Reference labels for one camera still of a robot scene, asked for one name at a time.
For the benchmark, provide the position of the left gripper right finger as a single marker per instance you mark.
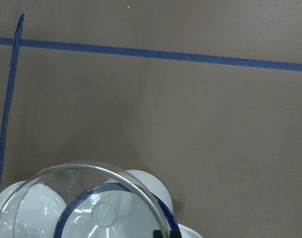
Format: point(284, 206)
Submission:
point(175, 234)

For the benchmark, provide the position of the white enamel mug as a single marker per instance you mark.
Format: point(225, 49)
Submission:
point(107, 210)

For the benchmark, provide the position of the clear glass funnel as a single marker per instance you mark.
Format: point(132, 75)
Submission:
point(72, 179)

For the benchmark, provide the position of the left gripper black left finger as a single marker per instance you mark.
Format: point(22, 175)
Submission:
point(157, 234)

